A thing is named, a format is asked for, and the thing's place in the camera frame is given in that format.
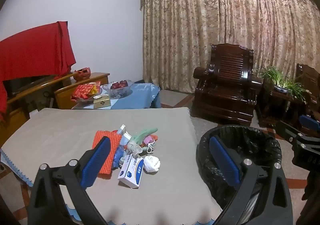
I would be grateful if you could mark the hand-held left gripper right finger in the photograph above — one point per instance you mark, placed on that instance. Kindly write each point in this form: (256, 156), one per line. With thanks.
(223, 162)

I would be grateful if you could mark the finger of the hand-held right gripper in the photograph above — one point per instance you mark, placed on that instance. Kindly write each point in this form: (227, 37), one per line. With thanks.
(308, 121)
(287, 130)

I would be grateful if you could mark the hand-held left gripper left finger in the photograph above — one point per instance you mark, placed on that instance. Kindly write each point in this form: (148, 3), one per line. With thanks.
(97, 160)

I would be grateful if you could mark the orange foam net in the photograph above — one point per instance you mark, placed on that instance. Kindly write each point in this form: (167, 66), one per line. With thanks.
(112, 145)

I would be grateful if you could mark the blue wrapper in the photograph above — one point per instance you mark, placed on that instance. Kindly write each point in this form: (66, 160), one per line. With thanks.
(118, 157)

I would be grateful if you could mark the trash bin with black bag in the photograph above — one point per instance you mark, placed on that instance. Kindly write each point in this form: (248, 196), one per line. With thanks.
(250, 140)

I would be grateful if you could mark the white and blue medicine box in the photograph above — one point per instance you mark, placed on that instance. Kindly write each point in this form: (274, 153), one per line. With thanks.
(131, 172)

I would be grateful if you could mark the green plastic piece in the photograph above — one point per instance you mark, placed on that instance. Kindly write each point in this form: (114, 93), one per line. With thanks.
(143, 133)

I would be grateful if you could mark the pink wrapper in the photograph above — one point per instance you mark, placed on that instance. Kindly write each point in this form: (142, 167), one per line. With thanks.
(147, 140)

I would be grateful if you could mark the white tissue ball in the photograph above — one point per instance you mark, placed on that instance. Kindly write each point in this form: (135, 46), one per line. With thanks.
(151, 163)

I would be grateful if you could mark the red wrapper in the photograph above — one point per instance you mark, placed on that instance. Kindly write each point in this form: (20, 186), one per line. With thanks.
(155, 137)

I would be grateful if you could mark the dark wooden side table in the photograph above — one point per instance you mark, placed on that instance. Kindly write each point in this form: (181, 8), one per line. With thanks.
(272, 105)

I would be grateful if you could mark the dark wooden armchair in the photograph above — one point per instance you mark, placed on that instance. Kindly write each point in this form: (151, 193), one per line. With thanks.
(310, 77)
(225, 85)

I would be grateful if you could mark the potted green plant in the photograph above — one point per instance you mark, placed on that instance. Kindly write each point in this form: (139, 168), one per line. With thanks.
(282, 82)

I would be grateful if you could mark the gold tissue box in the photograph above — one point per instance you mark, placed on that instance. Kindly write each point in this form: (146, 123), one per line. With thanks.
(101, 101)

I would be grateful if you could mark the yellow snack packet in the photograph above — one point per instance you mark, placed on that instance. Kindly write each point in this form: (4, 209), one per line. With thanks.
(96, 89)

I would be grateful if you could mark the glass fruit bowl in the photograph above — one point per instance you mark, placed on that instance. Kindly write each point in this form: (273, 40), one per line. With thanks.
(120, 92)

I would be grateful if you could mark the red snack packet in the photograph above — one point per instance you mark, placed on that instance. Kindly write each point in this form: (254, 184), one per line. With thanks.
(82, 90)

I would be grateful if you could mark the wooden television cabinet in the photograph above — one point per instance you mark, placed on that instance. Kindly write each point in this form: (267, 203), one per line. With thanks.
(63, 93)

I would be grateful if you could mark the red apple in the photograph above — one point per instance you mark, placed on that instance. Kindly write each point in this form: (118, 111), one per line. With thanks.
(123, 83)
(115, 85)

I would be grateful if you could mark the blue scalloped cloth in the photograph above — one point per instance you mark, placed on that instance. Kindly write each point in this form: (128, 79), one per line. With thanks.
(15, 167)

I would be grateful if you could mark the red plastic bag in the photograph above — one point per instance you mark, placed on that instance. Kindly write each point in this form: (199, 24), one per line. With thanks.
(82, 73)

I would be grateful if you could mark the black television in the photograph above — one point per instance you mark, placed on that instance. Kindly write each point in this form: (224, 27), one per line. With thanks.
(22, 86)

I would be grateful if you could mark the red cloth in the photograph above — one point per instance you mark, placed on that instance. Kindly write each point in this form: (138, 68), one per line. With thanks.
(30, 50)

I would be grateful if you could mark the patterned beige curtain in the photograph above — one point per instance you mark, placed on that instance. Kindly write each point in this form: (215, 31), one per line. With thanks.
(187, 27)

